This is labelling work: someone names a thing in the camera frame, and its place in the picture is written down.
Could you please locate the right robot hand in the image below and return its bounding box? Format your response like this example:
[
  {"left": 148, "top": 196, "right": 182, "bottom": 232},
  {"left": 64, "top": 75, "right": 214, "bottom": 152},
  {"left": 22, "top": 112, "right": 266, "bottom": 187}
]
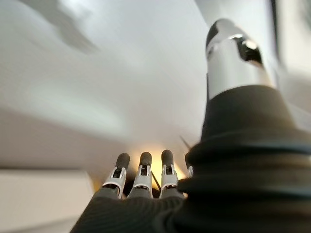
[{"left": 69, "top": 18, "right": 311, "bottom": 233}]

